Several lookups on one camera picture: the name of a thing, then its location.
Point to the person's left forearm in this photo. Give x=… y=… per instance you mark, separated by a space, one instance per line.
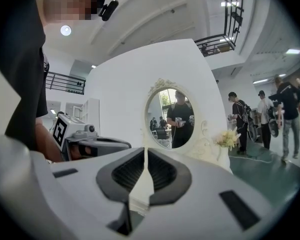
x=48 y=144

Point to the white partition board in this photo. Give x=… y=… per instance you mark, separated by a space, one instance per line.
x=130 y=84

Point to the person's black shirt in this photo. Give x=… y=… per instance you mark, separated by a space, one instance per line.
x=17 y=59

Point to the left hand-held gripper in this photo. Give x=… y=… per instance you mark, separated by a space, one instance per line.
x=65 y=130

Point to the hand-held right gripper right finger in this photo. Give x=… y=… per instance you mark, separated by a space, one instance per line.
x=190 y=209

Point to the black head-worn camera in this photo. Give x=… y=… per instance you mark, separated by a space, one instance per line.
x=109 y=9

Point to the oval ornate-framed mirror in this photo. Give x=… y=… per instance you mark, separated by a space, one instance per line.
x=170 y=119

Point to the round ceiling lamp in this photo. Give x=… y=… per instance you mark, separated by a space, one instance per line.
x=65 y=30

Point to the rectangular ceiling light panel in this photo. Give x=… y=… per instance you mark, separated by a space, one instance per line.
x=293 y=51

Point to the pale yellow flower bouquet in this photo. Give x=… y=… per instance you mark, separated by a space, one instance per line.
x=226 y=138

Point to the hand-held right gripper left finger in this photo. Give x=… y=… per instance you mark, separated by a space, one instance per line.
x=85 y=196

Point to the person's left hand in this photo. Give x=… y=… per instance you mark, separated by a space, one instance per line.
x=77 y=152

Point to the black metal railing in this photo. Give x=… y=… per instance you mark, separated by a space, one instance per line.
x=231 y=16
x=65 y=82

